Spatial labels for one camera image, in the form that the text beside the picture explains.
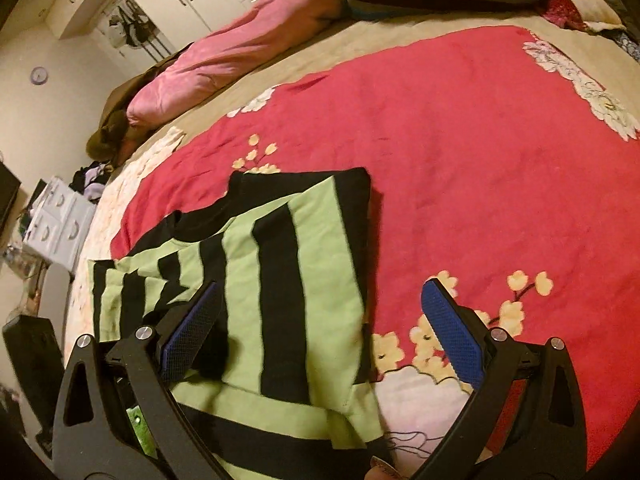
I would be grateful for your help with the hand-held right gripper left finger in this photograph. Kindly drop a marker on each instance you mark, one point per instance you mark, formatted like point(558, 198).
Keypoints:
point(192, 330)

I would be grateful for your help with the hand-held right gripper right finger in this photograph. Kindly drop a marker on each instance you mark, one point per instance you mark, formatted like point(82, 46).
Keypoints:
point(452, 330)

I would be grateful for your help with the green black striped sweater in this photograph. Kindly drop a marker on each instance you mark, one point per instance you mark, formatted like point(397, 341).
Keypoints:
point(280, 310)

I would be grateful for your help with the pile of dark clothes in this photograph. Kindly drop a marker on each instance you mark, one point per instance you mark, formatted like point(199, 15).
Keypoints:
point(90, 180)

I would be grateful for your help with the hanging dark clothes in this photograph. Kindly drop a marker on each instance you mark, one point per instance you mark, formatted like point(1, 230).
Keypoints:
point(132, 27)

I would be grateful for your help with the person's right hand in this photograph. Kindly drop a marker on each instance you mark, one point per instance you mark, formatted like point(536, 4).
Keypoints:
point(382, 471)

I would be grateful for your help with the red floral blanket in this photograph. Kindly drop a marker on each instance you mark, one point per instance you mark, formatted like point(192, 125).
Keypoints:
point(475, 160)

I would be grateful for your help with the white drawer unit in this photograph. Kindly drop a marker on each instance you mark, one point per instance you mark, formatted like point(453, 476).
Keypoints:
point(57, 220)

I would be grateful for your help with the brown furry cloth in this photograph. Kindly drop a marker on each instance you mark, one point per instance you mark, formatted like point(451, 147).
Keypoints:
point(112, 135)

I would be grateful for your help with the dark cabinet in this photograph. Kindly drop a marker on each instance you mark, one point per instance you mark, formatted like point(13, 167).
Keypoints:
point(7, 195)

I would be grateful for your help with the pink duvet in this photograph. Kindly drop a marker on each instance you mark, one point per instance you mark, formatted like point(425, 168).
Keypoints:
point(240, 45)

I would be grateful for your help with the small red patterned pillow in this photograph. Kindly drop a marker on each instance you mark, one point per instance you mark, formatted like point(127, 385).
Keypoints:
point(565, 12)

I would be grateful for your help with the blue patterned cloth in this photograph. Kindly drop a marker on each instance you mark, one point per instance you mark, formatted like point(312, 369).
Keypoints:
point(630, 42)

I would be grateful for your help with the cream pillow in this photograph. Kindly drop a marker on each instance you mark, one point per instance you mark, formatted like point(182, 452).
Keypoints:
point(595, 5)

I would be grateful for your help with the round wall clock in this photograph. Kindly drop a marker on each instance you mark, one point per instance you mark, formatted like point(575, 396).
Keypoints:
point(39, 75)

